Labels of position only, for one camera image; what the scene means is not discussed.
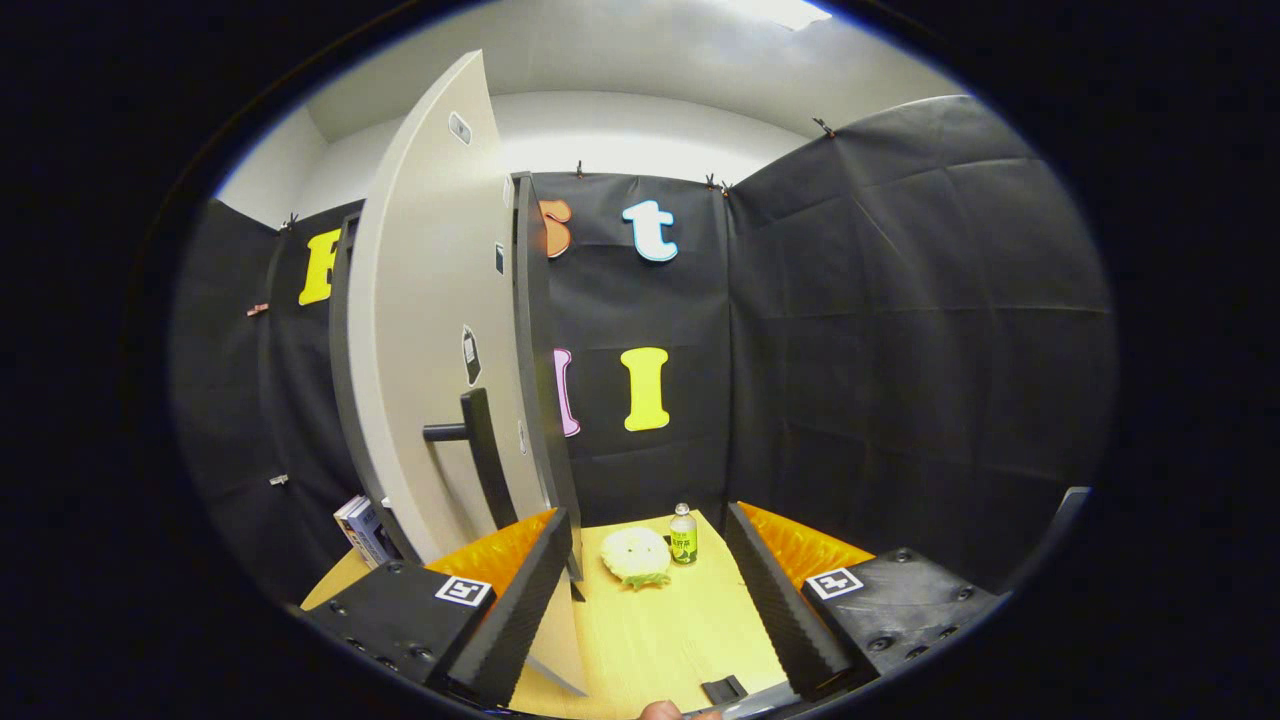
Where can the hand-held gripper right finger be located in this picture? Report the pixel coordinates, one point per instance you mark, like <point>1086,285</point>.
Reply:
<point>780,600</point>

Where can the grey shoe cabinet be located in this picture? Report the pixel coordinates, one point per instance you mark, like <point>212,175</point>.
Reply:
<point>535,350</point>

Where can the black backdrop cloth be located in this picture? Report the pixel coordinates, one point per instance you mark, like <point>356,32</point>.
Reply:
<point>900,350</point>

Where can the beige shoe cabinet door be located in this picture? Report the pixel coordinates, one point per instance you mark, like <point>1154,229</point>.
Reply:
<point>420,300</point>

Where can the yellow plush toy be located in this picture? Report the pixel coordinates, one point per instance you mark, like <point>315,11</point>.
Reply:
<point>635,555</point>

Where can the green label bottle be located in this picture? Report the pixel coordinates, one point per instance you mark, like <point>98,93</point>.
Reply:
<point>683,545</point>

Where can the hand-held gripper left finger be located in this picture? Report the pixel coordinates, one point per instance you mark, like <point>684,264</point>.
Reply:
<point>515,610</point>

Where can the long ceiling light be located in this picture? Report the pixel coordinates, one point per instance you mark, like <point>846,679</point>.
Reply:
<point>785,12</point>

